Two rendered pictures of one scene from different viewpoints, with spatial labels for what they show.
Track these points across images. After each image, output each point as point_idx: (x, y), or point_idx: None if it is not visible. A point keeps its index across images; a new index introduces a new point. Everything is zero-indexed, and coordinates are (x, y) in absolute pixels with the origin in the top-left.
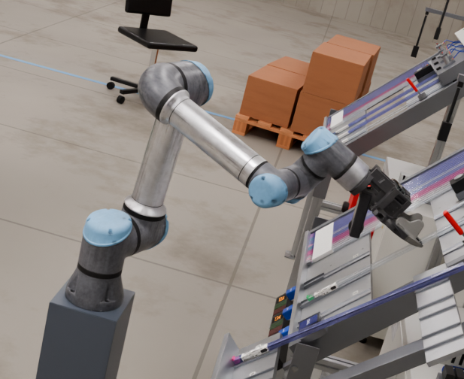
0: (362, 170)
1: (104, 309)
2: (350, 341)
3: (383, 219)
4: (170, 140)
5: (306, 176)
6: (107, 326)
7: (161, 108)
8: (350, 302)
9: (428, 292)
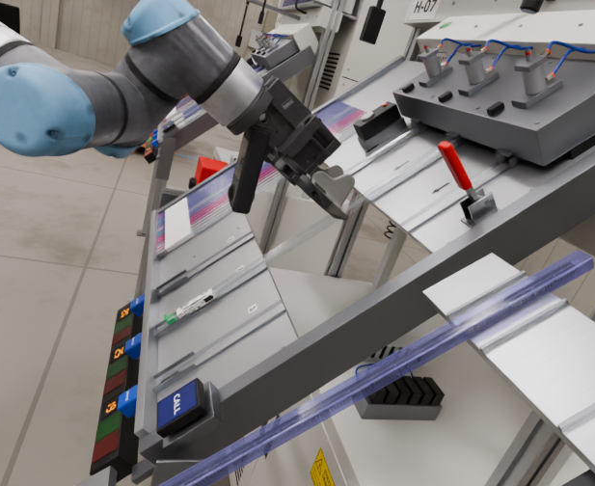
0: (254, 80)
1: None
2: (264, 418)
3: (294, 175)
4: None
5: (140, 94)
6: None
7: None
8: (249, 332)
9: (527, 347)
